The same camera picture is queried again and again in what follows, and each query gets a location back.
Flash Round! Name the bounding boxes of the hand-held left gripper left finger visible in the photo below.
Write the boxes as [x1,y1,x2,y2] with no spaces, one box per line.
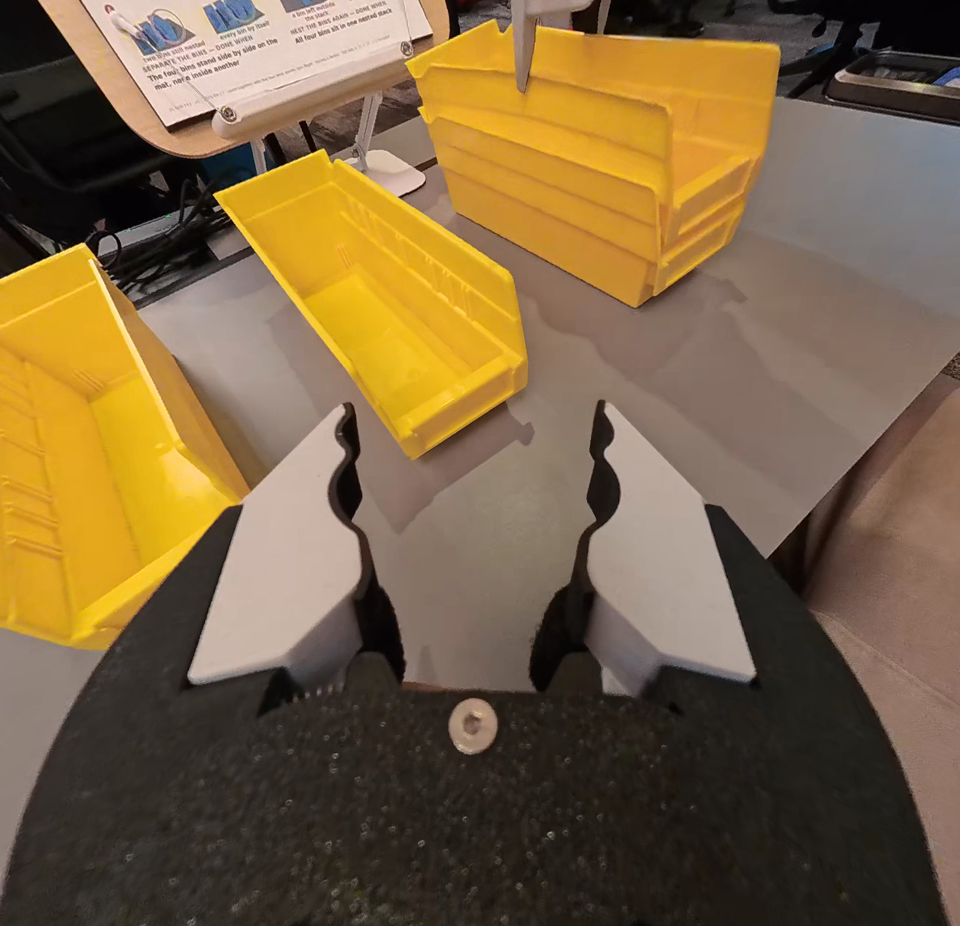
[186,403,408,698]

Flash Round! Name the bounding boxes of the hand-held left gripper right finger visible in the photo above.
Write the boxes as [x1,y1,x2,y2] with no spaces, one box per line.
[527,401,759,698]

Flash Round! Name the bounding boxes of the grey desk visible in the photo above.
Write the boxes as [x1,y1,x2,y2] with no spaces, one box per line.
[0,95,960,890]

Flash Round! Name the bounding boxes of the wooden instruction board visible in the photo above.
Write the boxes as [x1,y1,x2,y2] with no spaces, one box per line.
[15,0,451,158]

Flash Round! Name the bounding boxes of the person's beige trousers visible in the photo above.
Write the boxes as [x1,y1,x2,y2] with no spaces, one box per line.
[772,371,960,926]

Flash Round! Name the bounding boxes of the printed instruction sheet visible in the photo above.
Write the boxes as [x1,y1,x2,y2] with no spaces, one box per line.
[56,0,420,128]

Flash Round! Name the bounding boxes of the black tray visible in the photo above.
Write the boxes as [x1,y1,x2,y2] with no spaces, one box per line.
[823,49,960,123]

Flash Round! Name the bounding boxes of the black cables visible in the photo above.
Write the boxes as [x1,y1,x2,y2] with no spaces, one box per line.
[90,191,234,282]

